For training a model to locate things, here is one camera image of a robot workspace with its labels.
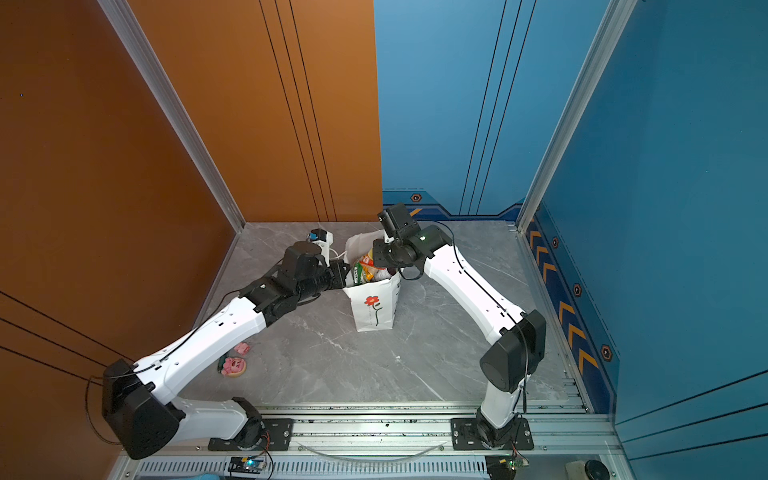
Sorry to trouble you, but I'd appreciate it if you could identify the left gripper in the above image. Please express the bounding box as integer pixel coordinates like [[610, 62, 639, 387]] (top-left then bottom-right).
[[296, 259, 353, 306]]

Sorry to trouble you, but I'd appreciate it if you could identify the yellow orange snack packet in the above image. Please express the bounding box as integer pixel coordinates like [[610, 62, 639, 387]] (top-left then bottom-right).
[[361, 265, 392, 283]]

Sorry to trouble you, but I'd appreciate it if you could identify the white paper bag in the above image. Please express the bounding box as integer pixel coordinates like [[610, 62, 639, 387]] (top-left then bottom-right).
[[331, 230, 402, 332]]

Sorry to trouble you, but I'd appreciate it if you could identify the red yellow snack packet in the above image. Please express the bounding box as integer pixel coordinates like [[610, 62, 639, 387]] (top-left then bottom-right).
[[358, 249, 379, 276]]

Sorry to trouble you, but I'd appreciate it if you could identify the green white snack packet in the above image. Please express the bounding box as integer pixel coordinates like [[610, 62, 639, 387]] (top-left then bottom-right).
[[351, 262, 368, 286]]

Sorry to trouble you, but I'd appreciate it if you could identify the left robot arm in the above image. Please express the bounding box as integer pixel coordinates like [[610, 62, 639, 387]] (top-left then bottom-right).
[[102, 241, 350, 460]]

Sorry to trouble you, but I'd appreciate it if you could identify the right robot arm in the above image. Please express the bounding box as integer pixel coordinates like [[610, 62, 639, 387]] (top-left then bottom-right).
[[373, 203, 547, 451]]

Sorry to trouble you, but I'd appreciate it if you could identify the small pink block toy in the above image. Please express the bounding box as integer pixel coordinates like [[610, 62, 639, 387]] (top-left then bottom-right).
[[234, 342, 250, 355]]

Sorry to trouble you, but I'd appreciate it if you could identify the pink pig toy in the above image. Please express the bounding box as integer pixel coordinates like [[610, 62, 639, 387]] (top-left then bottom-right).
[[218, 357, 247, 378]]

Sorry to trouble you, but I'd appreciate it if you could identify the green circuit board left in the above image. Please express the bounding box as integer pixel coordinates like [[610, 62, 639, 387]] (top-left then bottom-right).
[[227, 456, 269, 476]]

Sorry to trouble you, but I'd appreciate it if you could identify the green circuit board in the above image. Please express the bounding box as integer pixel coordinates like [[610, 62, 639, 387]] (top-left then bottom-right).
[[227, 456, 269, 476], [485, 456, 530, 480]]

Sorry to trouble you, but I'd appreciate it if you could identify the green circuit board right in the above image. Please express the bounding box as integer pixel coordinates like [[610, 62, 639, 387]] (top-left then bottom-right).
[[485, 456, 530, 480]]

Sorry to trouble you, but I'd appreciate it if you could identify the black round knob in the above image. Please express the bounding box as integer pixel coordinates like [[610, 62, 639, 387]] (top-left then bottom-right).
[[584, 460, 612, 480]]

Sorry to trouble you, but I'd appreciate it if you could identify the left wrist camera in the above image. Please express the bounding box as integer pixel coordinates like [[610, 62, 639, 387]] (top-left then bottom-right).
[[307, 228, 333, 264]]

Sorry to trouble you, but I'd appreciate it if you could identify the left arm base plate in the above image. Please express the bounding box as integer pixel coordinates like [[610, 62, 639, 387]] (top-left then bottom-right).
[[208, 418, 294, 452]]

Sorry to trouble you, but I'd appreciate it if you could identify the aluminium frame rail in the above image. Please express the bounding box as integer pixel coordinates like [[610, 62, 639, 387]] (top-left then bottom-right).
[[110, 397, 633, 479]]

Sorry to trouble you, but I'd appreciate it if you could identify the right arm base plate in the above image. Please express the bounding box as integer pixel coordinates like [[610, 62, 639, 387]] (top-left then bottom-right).
[[450, 416, 535, 451]]

